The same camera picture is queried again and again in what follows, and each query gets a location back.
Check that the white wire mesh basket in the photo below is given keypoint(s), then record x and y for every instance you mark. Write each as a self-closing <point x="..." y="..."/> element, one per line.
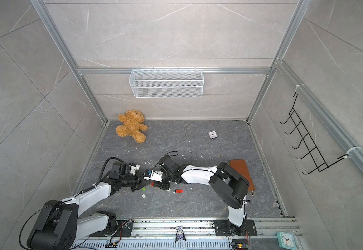
<point x="166" y="83"/>

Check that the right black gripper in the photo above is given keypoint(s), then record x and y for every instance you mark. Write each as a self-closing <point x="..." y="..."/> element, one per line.
<point x="162" y="185"/>

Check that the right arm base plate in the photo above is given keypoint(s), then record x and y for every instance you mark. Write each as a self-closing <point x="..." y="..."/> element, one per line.
<point x="226" y="228"/>

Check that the small square clock face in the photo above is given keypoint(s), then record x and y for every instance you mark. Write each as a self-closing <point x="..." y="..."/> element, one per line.
<point x="212" y="134"/>

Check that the brown leather wallet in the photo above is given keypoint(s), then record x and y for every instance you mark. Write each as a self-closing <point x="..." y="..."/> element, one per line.
<point x="240" y="166"/>

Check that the red usb drive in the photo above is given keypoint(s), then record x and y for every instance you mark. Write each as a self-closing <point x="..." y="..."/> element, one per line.
<point x="178" y="191"/>

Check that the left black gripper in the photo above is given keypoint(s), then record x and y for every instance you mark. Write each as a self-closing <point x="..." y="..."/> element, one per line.
<point x="140" y="182"/>

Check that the brown teddy bear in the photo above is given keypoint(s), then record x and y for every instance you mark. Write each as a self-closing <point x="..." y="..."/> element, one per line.
<point x="133" y="125"/>

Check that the black wire hook rack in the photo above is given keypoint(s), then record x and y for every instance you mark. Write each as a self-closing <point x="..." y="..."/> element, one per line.
<point x="307" y="142"/>

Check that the small purple figurine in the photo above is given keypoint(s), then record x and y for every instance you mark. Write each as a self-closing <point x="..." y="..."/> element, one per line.
<point x="180" y="236"/>

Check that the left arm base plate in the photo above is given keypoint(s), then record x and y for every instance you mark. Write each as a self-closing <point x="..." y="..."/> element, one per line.
<point x="119" y="228"/>

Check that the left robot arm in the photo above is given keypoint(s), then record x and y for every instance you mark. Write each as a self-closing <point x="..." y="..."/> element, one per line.
<point x="59" y="224"/>

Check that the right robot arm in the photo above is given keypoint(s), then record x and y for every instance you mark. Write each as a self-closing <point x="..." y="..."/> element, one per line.
<point x="231" y="186"/>

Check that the teal alarm clock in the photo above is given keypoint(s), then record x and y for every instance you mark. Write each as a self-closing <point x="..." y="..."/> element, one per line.
<point x="286" y="241"/>

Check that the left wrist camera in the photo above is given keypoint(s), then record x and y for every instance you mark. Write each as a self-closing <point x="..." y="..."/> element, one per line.
<point x="134" y="168"/>

